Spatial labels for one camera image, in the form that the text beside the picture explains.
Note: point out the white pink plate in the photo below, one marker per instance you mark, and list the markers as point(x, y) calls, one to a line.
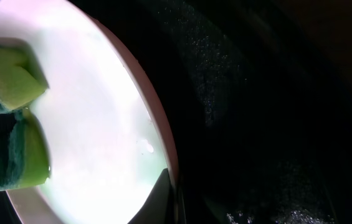
point(106, 131)

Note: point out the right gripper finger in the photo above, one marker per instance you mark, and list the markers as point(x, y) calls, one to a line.
point(159, 206)

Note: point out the round black serving tray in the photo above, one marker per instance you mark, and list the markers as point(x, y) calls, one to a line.
point(261, 121)

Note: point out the green scouring sponge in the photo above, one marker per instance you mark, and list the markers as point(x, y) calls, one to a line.
point(23, 155)

